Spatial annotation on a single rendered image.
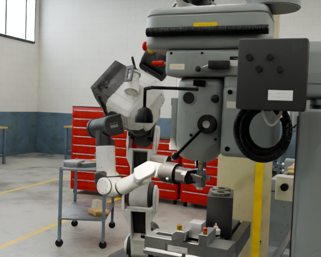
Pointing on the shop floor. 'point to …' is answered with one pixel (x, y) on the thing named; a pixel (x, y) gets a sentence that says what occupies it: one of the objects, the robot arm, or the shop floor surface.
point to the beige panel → (250, 192)
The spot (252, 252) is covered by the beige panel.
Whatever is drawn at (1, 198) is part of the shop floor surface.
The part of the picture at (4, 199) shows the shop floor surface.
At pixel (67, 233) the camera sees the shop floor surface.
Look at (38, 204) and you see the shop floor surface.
